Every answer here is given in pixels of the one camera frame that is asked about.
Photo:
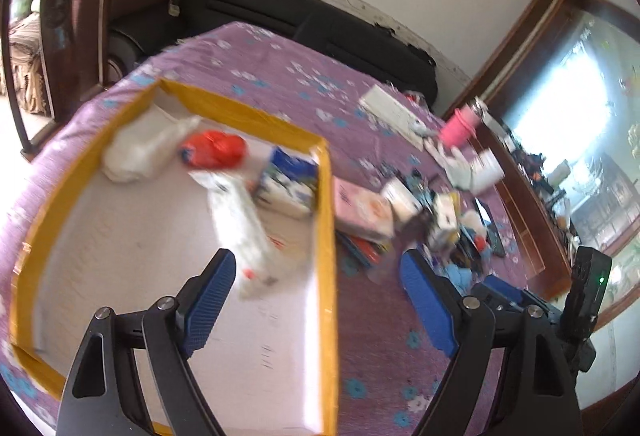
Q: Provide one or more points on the floral covered sofa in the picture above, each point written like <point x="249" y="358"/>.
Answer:
<point x="30" y="65"/>

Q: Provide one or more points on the blue towel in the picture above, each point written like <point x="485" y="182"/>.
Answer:
<point x="462" y="275"/>

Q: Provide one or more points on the white plastic packet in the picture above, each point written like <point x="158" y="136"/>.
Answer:
<point x="240" y="226"/>

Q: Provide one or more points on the white power strip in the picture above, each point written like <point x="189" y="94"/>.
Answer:
<point x="390" y="108"/>

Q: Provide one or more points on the purple floral tablecloth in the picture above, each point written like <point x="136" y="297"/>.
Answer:
<point x="300" y="80"/>

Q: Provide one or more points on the dark wooden chair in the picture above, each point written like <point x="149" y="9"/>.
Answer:
<point x="60" y="40"/>

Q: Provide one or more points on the pink cup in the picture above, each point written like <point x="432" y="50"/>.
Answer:
<point x="457" y="128"/>

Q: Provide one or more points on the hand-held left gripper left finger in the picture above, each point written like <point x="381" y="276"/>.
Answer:
<point x="210" y="301"/>

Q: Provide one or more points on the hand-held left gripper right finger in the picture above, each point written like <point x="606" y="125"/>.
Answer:
<point x="430" y="301"/>

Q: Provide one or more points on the yellow taped cardboard box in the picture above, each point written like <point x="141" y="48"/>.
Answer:
<point x="125" y="241"/>

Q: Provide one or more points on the wooden glass cabinet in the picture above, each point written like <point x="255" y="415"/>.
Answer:
<point x="530" y="216"/>

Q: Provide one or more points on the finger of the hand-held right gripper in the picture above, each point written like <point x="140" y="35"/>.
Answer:
<point x="500" y="290"/>

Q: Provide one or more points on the blue and white snack packet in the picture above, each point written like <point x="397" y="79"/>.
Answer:
<point x="290" y="181"/>

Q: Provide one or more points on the white plastic bag bundle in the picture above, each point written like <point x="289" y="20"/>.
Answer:
<point x="142" y="148"/>

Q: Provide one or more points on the black sofa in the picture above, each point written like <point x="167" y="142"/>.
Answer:
<point x="250" y="0"/>

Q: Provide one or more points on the red plastic bag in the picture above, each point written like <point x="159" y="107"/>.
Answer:
<point x="215" y="148"/>

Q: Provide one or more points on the pink tissue pack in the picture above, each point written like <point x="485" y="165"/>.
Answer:
<point x="365" y="211"/>

